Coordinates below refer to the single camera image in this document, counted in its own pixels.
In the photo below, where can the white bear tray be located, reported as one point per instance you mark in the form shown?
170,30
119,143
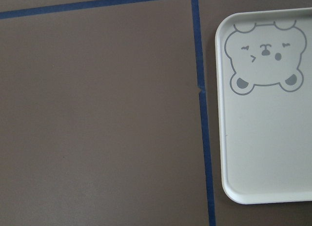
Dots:
264,90

